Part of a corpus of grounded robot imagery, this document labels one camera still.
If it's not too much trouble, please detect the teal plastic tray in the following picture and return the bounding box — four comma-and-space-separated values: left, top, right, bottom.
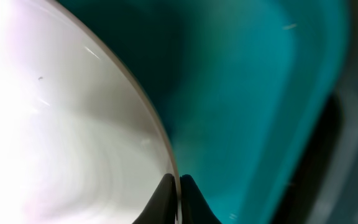
63, 0, 349, 223

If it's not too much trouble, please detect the grey dish rack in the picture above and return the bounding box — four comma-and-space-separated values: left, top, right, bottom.
272, 1, 358, 223

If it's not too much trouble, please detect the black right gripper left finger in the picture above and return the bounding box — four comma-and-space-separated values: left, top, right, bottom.
133, 174, 177, 224

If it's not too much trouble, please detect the pink plate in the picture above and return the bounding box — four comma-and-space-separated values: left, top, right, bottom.
0, 1, 177, 223

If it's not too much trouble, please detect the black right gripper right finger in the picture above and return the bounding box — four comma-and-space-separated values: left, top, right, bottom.
180, 174, 221, 224

